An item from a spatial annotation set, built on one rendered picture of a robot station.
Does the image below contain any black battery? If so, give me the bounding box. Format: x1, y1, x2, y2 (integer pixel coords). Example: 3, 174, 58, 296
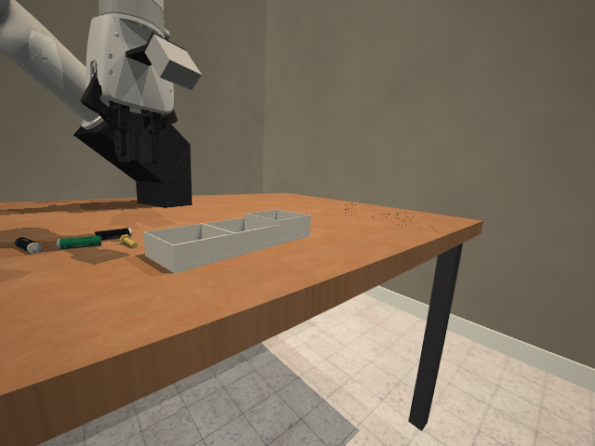
95, 228, 132, 240
15, 237, 42, 254

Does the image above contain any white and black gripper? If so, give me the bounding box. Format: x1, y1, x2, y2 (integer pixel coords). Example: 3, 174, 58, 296
81, 13, 178, 164

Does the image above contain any green aa battery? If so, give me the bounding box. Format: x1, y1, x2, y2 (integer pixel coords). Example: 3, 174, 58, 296
57, 236, 101, 249

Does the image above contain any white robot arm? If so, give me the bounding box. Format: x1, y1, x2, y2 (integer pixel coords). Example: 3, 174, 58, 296
0, 0, 202, 129

